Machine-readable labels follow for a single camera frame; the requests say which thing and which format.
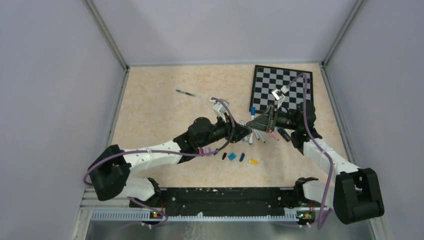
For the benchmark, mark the black capped white marker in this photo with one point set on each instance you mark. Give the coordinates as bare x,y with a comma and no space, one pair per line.
261,137

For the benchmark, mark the navy blue pen cap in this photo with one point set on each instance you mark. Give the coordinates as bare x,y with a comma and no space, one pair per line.
242,156

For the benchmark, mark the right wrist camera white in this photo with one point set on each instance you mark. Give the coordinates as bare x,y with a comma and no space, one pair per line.
279,94

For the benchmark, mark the teal highlighter cap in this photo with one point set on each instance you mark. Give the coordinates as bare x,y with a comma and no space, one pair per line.
232,156

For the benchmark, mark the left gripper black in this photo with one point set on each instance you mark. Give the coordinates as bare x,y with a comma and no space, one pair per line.
235,132

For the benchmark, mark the dark thin pen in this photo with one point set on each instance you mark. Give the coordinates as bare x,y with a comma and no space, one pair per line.
188,93

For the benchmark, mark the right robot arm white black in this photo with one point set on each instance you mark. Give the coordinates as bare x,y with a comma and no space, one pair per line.
352,192

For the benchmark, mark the white cable duct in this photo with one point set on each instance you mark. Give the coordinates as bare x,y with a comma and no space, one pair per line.
148,216

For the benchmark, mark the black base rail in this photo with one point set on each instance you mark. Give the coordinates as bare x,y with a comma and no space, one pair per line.
229,201

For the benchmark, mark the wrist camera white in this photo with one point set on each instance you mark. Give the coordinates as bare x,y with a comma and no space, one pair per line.
218,107
279,94

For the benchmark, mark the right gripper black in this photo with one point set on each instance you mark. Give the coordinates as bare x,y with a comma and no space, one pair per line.
264,122

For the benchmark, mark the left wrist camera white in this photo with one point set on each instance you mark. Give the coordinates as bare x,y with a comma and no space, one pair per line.
218,107

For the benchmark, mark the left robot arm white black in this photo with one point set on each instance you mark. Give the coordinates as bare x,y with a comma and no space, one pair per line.
110,174

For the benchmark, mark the pink eraser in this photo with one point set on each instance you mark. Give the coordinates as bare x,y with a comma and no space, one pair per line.
274,135

